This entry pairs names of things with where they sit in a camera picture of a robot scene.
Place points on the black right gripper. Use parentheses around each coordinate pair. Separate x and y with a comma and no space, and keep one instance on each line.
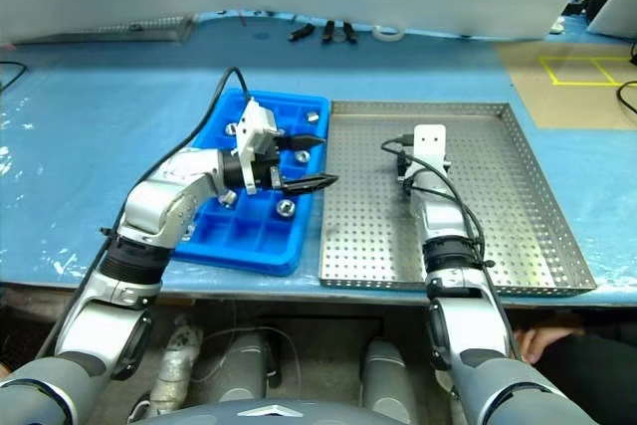
(401,166)

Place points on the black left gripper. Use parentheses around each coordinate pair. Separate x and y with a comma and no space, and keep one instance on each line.
(264,168)

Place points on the metal roller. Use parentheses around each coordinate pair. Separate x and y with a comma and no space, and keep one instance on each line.
(312,116)
(231,129)
(284,207)
(229,198)

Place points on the person's black sleeved forearm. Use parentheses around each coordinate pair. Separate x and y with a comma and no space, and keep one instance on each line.
(597,375)

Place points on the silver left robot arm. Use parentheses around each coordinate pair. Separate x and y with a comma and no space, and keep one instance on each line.
(164,196)

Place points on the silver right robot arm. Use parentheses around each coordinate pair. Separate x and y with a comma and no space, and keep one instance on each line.
(443,216)

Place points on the perforated steel tray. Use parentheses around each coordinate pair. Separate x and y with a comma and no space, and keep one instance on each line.
(368,196)

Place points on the blue plastic compartment tray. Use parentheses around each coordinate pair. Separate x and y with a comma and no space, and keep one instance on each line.
(249,241)

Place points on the long perforated metal tray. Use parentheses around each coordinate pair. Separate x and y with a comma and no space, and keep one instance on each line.
(124,29)

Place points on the person's bare hand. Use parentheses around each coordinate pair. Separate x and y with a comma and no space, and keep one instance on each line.
(540,340)

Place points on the white tape roll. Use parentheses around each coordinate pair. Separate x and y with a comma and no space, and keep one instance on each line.
(380,34)

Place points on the brown cardboard sheet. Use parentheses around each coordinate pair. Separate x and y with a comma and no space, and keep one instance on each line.
(572,106)

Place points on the small white object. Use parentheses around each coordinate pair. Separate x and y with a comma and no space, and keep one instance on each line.
(557,24)

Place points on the grey rounded robot leg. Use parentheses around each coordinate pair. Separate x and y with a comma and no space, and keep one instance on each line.
(388,380)
(239,365)

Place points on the white grey lumpy object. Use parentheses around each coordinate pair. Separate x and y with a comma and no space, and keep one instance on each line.
(171,370)

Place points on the grey robot torso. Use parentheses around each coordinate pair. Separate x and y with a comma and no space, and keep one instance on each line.
(269,412)

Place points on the white leaning board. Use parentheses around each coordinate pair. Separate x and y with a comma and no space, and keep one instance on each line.
(617,12)

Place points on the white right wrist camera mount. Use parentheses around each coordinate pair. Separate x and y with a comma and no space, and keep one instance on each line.
(430,144)

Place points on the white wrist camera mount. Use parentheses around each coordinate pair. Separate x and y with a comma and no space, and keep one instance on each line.
(256,134)
(430,144)

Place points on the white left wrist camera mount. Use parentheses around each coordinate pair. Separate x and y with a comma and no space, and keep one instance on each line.
(256,134)

